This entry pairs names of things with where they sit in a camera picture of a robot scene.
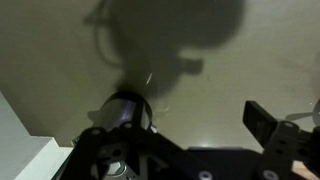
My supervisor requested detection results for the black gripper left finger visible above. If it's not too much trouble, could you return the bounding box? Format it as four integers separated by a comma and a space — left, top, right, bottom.
59, 99, 214, 180

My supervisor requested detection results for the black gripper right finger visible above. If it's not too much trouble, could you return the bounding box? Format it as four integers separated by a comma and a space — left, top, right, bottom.
242, 99, 320, 180

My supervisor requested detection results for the stainless steel kettle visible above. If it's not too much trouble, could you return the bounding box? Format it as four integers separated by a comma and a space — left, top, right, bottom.
87, 90, 155, 134

